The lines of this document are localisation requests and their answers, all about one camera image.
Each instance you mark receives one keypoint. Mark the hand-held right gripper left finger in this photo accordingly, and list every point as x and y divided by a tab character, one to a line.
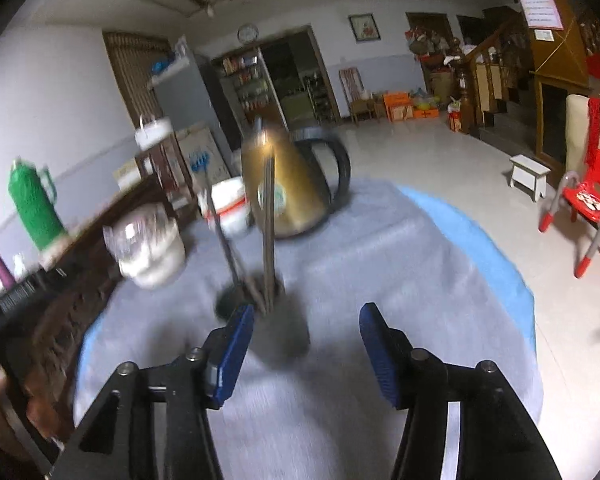
232	355

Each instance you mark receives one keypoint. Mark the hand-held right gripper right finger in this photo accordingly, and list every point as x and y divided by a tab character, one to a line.
380	360

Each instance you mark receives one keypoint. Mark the grey metal utensil holder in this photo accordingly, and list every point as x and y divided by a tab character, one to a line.
280	332

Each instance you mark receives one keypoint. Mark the group of dark metal chopsticks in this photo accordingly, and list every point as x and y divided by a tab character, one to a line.
267	220

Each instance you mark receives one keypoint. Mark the dark carved wooden chair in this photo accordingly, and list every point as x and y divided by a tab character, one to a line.
55	320

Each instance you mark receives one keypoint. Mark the grey cloth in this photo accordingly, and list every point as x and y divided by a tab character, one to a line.
355	260

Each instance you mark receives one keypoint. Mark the green thermos jug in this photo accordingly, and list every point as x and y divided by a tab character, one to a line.
32	205

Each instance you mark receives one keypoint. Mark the red and white bowl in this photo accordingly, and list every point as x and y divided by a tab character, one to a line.
227	208

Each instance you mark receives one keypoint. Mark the blue cloth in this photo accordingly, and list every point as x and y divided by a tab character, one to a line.
480	250

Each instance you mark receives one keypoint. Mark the plain white bowl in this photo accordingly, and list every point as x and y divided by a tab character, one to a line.
227	187

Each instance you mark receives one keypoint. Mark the golden electric kettle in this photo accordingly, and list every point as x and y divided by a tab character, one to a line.
290	185

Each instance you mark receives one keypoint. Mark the cardboard box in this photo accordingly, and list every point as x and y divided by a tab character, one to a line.
202	157

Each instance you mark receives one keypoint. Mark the small white stool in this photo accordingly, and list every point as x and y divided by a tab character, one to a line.
530	175

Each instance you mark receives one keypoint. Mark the red carton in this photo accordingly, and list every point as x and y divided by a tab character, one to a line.
456	117

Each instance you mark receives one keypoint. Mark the orange boxes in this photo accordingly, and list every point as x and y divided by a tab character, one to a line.
400	106

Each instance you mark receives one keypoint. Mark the grey refrigerator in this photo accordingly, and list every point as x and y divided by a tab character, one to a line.
185	100

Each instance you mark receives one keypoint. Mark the shelf with goods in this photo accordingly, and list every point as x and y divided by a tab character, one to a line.
247	85

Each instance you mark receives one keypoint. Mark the red plastic chair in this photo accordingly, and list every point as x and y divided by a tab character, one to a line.
595	195

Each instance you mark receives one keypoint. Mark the wooden stair railing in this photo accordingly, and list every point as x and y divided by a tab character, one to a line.
490	75

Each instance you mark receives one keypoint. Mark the wooden cabinet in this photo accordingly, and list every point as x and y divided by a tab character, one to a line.
430	55

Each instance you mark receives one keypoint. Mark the round wall clock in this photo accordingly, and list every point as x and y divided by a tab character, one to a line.
248	34

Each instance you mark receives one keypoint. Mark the framed wall picture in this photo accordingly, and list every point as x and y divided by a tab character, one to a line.
364	28

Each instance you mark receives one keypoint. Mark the pink wall poster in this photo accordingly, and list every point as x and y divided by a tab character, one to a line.
540	5

